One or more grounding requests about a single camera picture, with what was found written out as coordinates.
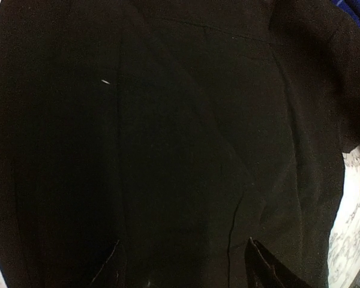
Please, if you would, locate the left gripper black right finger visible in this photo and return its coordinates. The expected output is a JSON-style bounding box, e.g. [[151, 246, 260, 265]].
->
[[245, 238, 311, 288]]

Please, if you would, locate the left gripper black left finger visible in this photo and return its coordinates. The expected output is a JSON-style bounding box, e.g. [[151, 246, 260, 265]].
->
[[88, 240, 127, 288]]

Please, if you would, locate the black long sleeve shirt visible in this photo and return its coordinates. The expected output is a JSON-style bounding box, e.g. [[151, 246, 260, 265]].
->
[[0, 1, 360, 287]]

